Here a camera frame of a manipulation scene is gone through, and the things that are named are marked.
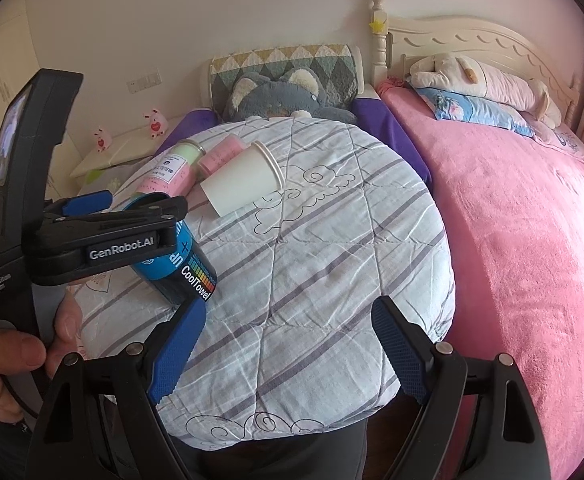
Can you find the grey plush toy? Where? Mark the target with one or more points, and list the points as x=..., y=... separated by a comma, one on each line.
x=267, y=97

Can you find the grey striped quilt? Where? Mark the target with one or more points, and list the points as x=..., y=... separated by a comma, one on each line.
x=312, y=260

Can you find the pink printed pillow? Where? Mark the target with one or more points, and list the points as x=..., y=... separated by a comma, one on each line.
x=562, y=140

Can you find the pink and green canister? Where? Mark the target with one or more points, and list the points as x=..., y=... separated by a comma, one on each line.
x=166, y=170

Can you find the yellow star sticker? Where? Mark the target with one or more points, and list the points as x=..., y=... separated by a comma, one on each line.
x=377, y=26

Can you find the white paper cup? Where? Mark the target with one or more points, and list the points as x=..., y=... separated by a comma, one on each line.
x=242, y=180

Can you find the blue towel canister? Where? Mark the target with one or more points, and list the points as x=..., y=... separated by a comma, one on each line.
x=171, y=270

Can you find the cream nightstand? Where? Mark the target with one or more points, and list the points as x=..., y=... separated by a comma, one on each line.
x=121, y=150

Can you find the white wall socket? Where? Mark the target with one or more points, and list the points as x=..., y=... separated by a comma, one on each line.
x=143, y=83

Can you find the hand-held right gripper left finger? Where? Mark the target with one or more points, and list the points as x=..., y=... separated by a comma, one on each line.
x=179, y=350

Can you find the cream wardrobe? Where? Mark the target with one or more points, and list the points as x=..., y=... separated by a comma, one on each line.
x=1, y=60

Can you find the person's left hand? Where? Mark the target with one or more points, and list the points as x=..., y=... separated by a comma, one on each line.
x=11, y=355

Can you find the pink blanket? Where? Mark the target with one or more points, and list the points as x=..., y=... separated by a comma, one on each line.
x=512, y=260

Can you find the cream wooden headboard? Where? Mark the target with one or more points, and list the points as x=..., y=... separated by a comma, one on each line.
x=472, y=35

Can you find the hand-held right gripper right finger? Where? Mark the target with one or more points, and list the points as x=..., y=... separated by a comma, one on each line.
x=402, y=355

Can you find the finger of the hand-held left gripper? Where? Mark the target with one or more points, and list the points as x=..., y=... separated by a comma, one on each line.
x=87, y=202
x=136, y=217

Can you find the diamond patterned quilted cover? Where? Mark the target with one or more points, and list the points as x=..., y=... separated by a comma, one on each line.
x=332, y=70

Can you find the white and pink plush toy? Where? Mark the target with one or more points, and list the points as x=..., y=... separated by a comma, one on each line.
x=452, y=72

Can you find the blue printed pillow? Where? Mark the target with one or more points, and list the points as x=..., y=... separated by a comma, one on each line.
x=472, y=107

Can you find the pink rabbit figurine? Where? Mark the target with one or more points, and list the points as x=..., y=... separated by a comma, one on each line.
x=102, y=140
x=155, y=124

